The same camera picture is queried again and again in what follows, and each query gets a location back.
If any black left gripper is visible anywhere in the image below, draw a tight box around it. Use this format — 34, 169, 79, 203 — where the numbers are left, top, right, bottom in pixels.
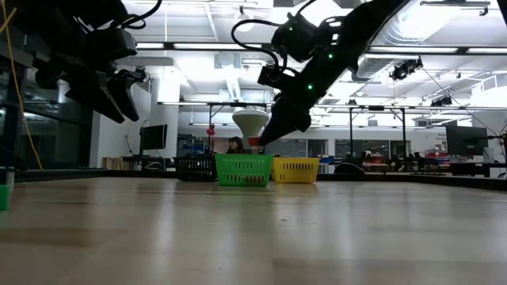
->
35, 52, 141, 125

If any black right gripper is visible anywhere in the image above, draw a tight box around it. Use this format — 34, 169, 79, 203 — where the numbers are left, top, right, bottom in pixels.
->
257, 80, 324, 146

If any green mini stapler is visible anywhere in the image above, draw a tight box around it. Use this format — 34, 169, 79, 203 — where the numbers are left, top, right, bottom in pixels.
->
0, 184, 12, 211

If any yellow plastic basket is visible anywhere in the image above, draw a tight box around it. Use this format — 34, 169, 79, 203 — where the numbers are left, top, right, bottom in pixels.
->
270, 157, 321, 184

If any person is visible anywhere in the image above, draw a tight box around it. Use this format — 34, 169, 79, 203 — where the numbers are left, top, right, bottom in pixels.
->
225, 136, 246, 155

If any green plastic basket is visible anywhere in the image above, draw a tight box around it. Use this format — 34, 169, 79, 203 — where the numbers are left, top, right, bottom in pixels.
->
214, 153, 274, 187

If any small black monitor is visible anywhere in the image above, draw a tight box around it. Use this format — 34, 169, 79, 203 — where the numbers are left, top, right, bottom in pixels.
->
139, 123, 169, 158

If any wooden crate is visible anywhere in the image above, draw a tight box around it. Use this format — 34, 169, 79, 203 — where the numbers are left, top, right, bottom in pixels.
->
101, 156, 126, 171

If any black plastic basket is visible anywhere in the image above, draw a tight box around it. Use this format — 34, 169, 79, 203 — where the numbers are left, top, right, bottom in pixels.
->
173, 155, 218, 183

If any large black monitor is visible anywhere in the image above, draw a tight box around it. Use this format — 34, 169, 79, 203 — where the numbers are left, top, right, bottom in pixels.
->
445, 125, 490, 157

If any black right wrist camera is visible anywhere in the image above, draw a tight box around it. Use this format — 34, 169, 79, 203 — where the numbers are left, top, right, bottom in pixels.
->
257, 64, 287, 91

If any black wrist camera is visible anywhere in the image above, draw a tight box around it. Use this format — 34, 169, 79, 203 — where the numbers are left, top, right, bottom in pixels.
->
86, 27, 138, 61
257, 64, 287, 91

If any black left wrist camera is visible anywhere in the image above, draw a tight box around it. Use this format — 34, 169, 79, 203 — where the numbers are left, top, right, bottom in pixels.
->
86, 27, 138, 61

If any yellow cable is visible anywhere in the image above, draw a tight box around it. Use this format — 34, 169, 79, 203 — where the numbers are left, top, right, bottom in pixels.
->
0, 0, 44, 171

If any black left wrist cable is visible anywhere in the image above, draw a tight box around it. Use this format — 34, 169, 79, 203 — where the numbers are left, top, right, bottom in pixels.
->
118, 0, 164, 31

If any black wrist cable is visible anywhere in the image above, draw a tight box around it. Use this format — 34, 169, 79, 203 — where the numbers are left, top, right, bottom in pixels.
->
118, 0, 164, 31
231, 18, 290, 72

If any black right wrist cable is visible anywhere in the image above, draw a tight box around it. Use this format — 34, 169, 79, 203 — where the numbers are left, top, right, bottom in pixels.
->
231, 18, 290, 72

